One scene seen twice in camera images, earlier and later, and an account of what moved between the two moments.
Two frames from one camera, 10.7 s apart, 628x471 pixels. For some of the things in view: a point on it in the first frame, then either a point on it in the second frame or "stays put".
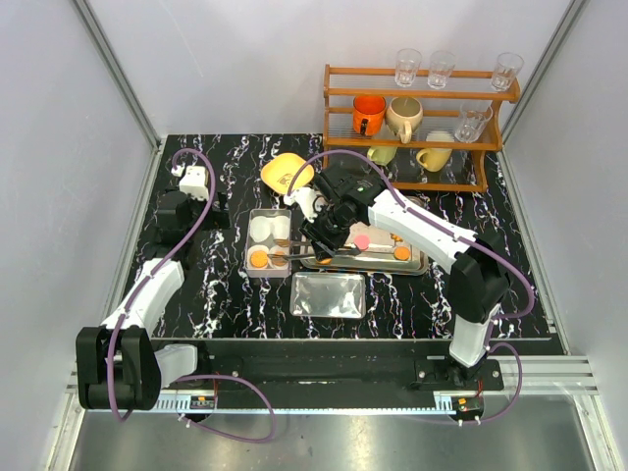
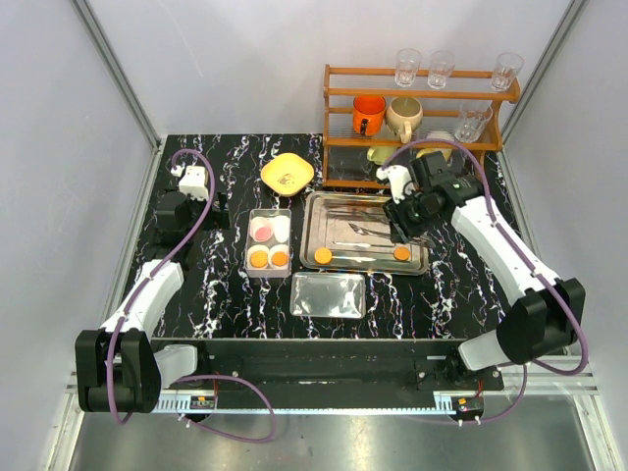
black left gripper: [220, 218] stays put
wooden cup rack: [431, 130] stays put
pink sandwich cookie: [362, 241] to [260, 233]
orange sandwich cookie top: [259, 259] stays put
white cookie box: [265, 226] stays put
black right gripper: [324, 245] to [400, 229]
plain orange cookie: [279, 261] stays put
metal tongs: [349, 251] to [368, 232]
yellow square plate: [287, 173] stays put
